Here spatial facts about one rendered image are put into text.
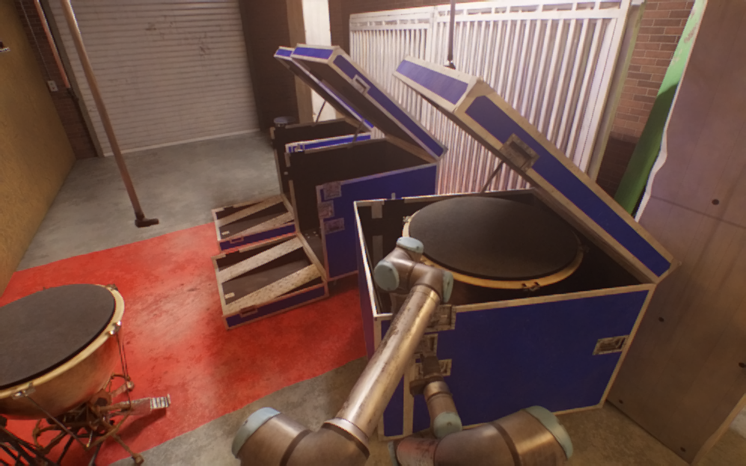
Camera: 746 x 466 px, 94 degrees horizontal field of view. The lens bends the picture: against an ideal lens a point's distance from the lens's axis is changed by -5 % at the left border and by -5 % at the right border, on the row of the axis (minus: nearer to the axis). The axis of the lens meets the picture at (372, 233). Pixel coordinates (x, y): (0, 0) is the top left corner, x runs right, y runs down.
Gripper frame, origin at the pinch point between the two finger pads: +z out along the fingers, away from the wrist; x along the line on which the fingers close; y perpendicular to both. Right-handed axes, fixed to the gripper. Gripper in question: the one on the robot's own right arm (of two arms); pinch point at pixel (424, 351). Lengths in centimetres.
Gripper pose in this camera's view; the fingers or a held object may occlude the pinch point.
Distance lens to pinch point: 152.1
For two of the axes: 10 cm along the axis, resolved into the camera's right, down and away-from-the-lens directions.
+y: 9.9, -0.9, 0.9
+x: -0.3, -8.7, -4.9
